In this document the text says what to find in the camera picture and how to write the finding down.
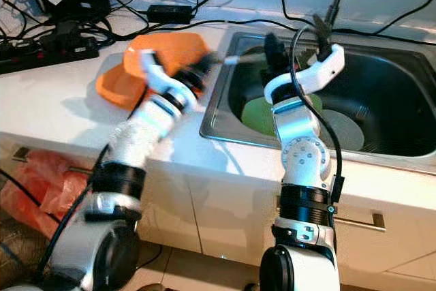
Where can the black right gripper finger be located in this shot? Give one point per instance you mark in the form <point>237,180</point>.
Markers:
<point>274,49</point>

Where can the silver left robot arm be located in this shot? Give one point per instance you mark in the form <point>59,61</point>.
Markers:
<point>129,161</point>

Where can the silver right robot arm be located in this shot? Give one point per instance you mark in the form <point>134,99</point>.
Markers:
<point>303,161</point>

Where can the green round plate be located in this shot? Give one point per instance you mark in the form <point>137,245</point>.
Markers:
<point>255,117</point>

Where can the black power brick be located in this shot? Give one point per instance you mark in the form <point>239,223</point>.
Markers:
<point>170,13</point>

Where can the grey round plate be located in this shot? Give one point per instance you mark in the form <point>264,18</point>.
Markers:
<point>344,131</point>

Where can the stainless steel sink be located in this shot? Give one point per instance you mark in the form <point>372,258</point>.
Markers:
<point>395,100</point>

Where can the black plug adapter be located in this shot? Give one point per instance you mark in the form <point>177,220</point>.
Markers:
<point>68,32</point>

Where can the white cabinet door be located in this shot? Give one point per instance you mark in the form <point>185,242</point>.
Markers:
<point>177,216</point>
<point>231,236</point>

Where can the black power strip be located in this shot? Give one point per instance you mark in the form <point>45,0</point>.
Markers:
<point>48,56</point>

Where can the orange plastic bag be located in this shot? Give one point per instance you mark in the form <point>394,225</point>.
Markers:
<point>34,195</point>

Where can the dark grey woven bag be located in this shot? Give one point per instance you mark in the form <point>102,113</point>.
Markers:
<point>27,257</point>

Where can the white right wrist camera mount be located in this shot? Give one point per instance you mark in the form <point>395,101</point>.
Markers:
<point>327,66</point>

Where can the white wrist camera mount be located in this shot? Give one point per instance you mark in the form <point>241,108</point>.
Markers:
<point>327,66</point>
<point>157,76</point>

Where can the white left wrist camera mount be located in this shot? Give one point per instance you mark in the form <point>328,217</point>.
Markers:
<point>157,76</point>

